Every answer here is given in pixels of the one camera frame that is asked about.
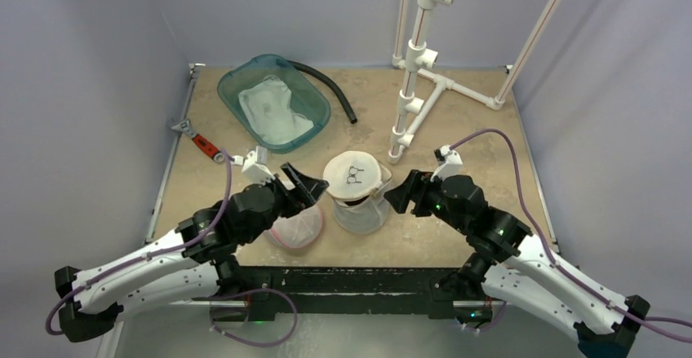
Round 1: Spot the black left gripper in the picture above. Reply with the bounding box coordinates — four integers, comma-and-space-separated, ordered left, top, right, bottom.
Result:
244, 163, 328, 243

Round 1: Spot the pink-trimmed white laundry bag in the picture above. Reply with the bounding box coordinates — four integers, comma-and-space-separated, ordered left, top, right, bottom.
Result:
263, 206, 324, 250

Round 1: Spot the black bra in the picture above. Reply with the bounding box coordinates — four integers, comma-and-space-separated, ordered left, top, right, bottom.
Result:
338, 197, 368, 207

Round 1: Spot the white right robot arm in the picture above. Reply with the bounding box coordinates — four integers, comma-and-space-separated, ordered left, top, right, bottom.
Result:
384, 170, 650, 357

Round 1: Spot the teal plastic basin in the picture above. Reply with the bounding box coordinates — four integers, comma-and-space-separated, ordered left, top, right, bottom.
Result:
217, 54, 331, 154

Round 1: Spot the white cloth in basin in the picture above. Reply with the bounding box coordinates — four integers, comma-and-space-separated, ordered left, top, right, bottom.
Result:
237, 75, 314, 145

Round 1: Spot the white PVC pipe rack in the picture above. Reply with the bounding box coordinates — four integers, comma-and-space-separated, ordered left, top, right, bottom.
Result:
388, 0, 561, 164

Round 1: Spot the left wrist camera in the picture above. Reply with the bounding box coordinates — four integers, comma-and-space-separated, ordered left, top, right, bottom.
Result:
242, 146, 273, 184

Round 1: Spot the black rubber hose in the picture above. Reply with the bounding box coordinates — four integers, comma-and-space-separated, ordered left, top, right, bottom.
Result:
286, 60, 359, 126

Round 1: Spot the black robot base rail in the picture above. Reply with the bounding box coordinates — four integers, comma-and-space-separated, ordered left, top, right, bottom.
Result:
210, 266, 493, 325

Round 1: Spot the red-handled adjustable wrench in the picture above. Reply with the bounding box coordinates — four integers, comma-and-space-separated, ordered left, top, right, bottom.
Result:
170, 118, 224, 164

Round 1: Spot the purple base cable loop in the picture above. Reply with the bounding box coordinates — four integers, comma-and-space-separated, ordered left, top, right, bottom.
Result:
209, 286, 299, 347

